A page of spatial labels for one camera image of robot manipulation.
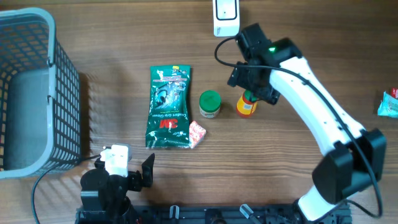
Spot yellow sauce bottle green cap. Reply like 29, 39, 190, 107
236, 90, 258, 118

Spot teal white tissue pack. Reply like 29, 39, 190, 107
377, 92, 398, 118

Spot grey plastic mesh basket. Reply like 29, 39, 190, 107
1, 7, 81, 179

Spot white barcode scanner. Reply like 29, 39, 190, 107
213, 0, 240, 37

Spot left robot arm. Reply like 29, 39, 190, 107
75, 154, 155, 224

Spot green 3M gloves pack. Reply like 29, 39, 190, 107
146, 65, 191, 149

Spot left camera black cable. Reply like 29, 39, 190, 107
30, 154, 103, 224

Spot camera black cable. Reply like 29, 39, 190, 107
214, 36, 383, 219
30, 154, 103, 224

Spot green lid jar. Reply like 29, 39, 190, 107
199, 90, 221, 118

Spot red white toothpaste box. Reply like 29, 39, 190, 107
391, 88, 398, 99

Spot small red white carton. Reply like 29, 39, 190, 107
189, 121, 206, 149

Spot right camera black cable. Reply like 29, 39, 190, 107
214, 36, 383, 219

